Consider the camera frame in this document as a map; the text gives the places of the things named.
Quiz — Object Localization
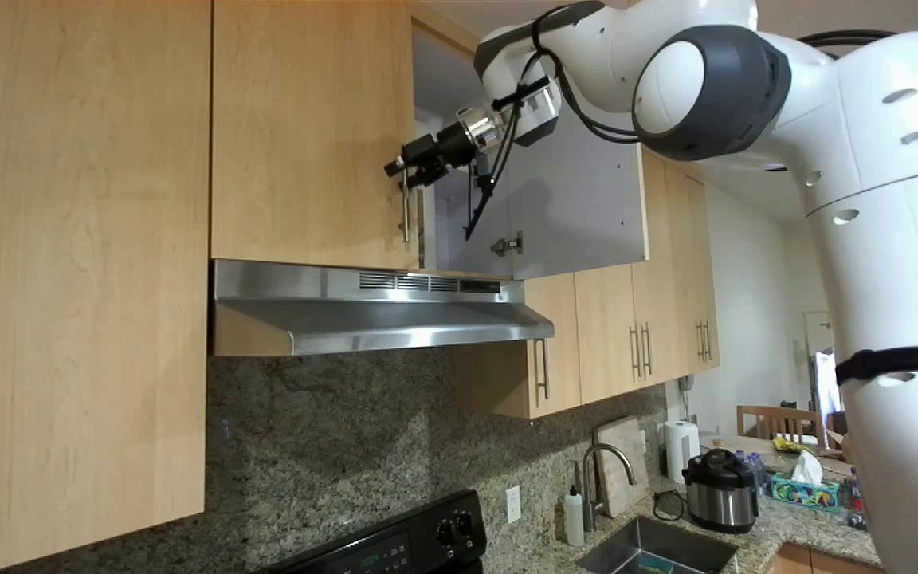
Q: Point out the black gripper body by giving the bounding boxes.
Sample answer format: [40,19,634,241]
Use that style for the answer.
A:
[397,110,508,188]

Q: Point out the wooden cabinet door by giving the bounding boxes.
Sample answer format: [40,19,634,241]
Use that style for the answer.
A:
[210,0,416,268]

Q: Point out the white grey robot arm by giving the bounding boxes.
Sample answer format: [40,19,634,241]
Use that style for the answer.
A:
[387,0,918,574]

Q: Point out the open right cabinet door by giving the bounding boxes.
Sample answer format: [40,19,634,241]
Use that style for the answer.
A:
[427,110,646,281]

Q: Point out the chrome kitchen faucet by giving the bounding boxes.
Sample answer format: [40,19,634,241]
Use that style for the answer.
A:
[579,439,634,528]

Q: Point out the steel kitchen sink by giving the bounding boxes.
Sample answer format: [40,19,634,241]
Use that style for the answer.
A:
[579,515,737,574]

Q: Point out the stainless steel range hood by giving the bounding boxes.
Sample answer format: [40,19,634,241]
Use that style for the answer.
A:
[210,259,554,358]

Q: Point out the wooden upper cabinets right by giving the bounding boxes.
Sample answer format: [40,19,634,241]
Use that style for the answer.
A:
[453,154,717,420]

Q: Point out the black stove control panel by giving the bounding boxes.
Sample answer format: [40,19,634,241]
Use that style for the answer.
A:
[258,491,488,574]

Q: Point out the white paper towel roll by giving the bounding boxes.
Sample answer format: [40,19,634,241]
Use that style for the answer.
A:
[666,420,700,486]

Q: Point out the wooden cutting board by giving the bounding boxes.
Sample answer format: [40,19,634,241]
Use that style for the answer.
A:
[595,418,649,514]

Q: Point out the white soap bottle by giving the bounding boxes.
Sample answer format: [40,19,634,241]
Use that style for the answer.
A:
[562,487,588,545]

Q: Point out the wooden chair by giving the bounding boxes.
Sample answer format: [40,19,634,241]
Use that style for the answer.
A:
[737,404,819,442]

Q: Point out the black silver pressure cooker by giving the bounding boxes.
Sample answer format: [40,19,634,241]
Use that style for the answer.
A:
[683,448,760,531]

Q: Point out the tissue box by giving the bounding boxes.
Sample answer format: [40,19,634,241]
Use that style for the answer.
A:
[767,453,839,509]

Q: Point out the white wall outlet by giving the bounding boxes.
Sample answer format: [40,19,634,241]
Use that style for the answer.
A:
[504,486,522,523]

